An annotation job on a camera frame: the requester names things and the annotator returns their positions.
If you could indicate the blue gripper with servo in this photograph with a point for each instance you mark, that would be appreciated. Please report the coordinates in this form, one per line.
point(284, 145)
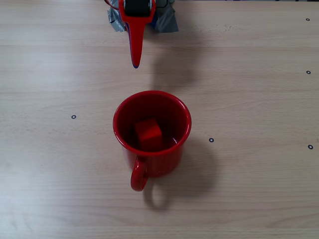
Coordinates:
point(136, 22)

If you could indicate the red cube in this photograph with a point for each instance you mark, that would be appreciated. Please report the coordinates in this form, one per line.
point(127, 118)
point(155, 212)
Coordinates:
point(148, 134)

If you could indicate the red enamel mug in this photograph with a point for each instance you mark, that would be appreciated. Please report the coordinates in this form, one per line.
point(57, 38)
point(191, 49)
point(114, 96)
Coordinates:
point(159, 161)

